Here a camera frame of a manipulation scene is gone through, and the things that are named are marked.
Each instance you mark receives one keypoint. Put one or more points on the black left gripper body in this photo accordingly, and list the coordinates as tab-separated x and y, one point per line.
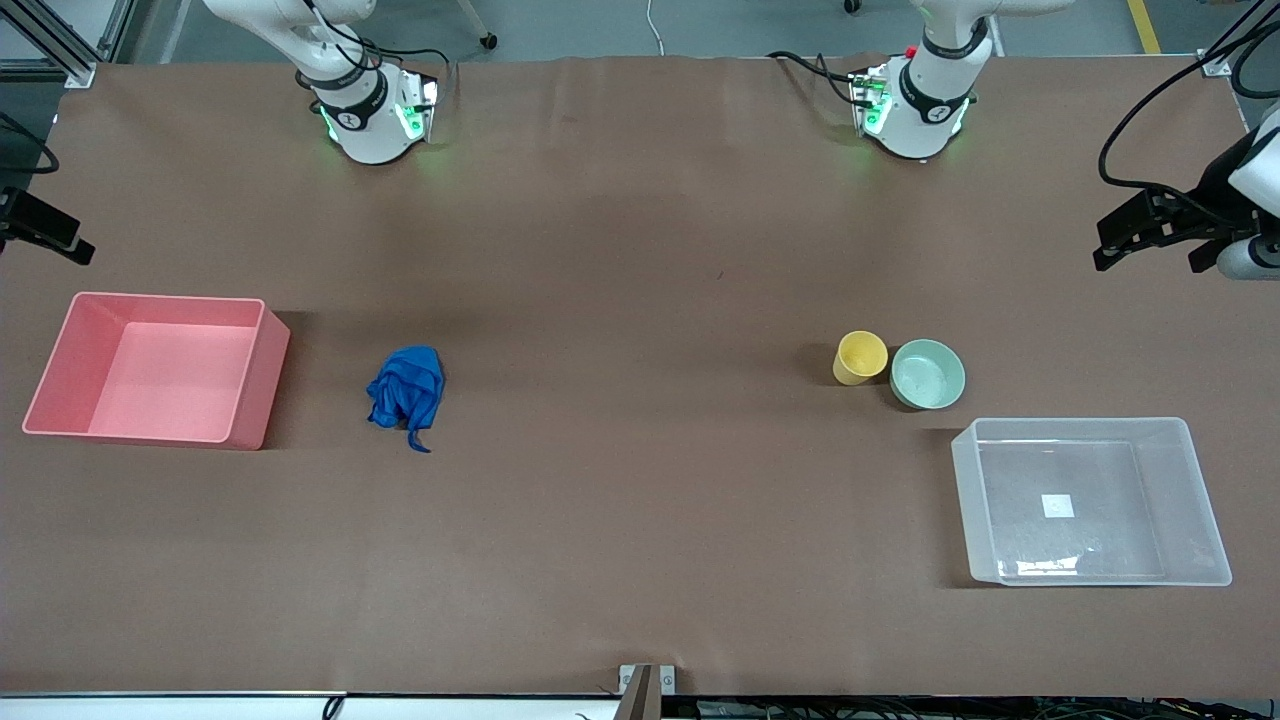
1210	189

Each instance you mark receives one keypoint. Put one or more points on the light green bowl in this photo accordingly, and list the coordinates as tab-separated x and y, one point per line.
928	375

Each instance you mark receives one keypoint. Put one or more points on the yellow plastic cup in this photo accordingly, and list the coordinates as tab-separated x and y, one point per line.
860	355

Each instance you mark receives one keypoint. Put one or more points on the blue glove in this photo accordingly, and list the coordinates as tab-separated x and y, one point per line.
408	388

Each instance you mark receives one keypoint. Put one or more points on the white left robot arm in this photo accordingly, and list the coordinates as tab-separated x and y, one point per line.
915	125

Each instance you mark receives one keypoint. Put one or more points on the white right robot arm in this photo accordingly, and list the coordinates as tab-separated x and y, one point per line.
365	135

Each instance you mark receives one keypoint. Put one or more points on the clear plastic box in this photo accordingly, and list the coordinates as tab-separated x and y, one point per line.
1190	500

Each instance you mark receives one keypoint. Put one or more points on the pink plastic bin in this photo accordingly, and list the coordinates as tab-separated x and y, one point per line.
170	385

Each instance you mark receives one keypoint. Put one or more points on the small white label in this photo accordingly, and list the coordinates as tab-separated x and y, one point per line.
1058	506

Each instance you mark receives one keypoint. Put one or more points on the brown table cover sheet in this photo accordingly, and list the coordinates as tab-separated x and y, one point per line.
640	300

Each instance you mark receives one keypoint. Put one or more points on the aluminium frame post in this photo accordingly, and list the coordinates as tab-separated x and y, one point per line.
1222	62
60	55

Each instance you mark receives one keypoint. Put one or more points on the metal table edge bracket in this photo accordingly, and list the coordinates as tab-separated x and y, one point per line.
640	690

